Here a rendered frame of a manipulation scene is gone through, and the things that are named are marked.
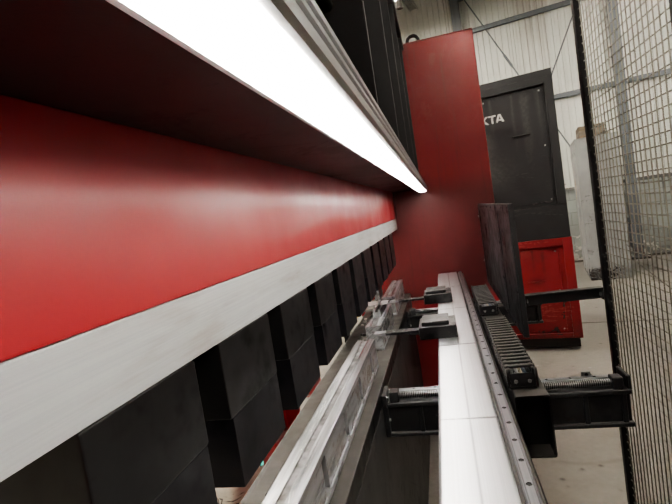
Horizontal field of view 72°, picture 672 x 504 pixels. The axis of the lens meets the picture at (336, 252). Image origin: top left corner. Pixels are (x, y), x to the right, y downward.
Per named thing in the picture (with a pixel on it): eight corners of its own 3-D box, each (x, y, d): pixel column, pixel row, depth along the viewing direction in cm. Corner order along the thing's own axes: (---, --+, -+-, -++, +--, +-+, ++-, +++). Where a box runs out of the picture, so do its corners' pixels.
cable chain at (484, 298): (471, 294, 183) (470, 284, 183) (487, 292, 182) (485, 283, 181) (480, 316, 147) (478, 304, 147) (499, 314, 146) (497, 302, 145)
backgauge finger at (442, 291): (390, 302, 200) (388, 291, 199) (451, 295, 194) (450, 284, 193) (387, 308, 188) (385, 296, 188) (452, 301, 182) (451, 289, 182)
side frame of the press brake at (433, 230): (384, 418, 313) (332, 73, 297) (517, 411, 294) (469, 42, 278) (380, 436, 289) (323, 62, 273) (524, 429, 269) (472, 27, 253)
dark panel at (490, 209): (487, 281, 261) (477, 204, 258) (490, 281, 260) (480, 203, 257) (523, 338, 151) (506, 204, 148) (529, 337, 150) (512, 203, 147)
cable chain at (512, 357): (485, 330, 131) (483, 316, 131) (506, 328, 130) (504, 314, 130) (508, 390, 89) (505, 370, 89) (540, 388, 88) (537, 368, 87)
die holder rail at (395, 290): (394, 296, 273) (392, 280, 272) (404, 295, 271) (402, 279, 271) (385, 316, 224) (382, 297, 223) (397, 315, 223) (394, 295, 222)
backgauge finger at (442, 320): (375, 334, 152) (373, 319, 151) (456, 326, 146) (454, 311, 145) (370, 345, 140) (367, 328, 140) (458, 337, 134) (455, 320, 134)
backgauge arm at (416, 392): (389, 424, 139) (383, 379, 138) (624, 413, 125) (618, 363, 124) (386, 437, 132) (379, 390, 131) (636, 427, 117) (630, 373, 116)
